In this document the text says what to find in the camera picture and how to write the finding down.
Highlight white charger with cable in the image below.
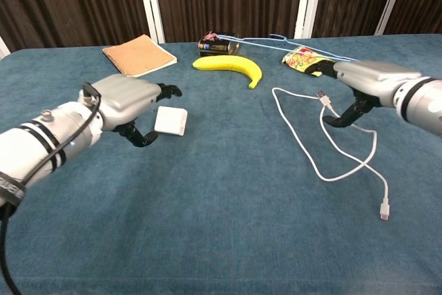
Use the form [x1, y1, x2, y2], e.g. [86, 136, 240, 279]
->
[271, 87, 392, 222]

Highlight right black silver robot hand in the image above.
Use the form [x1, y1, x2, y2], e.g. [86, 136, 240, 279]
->
[303, 59, 423, 129]

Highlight light blue wire hanger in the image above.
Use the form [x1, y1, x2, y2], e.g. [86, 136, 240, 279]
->
[214, 32, 358, 63]

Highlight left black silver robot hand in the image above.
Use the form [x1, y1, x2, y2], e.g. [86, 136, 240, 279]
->
[78, 73, 183, 149]

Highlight dark snack packet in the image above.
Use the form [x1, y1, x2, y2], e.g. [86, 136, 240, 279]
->
[198, 31, 240, 58]

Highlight teal table cloth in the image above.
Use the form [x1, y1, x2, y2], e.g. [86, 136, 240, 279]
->
[0, 33, 442, 295]

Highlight yellow banana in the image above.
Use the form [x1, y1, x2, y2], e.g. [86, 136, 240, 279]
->
[192, 55, 263, 90]

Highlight brown spiral notebook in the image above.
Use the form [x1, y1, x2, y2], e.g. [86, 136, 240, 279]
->
[102, 34, 178, 79]

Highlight yellow snack packet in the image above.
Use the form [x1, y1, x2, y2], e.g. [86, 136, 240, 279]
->
[281, 46, 335, 77]

